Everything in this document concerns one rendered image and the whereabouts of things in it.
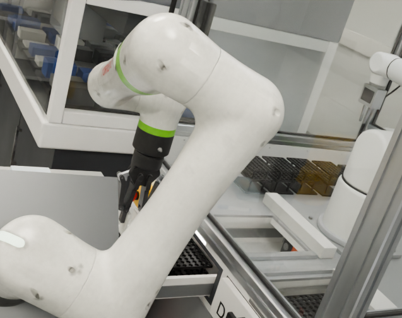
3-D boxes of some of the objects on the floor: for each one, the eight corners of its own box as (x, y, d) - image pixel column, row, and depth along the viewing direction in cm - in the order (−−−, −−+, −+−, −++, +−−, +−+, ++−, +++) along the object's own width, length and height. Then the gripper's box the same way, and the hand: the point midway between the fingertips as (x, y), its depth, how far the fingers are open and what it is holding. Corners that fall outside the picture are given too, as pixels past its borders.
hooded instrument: (4, 322, 241) (91, -140, 178) (-41, 137, 387) (-1, -152, 324) (243, 303, 302) (372, -46, 238) (127, 150, 448) (187, -92, 385)
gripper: (171, 147, 148) (147, 226, 156) (116, 141, 141) (94, 225, 149) (183, 159, 142) (157, 241, 151) (126, 154, 135) (102, 241, 143)
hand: (129, 222), depth 148 cm, fingers closed
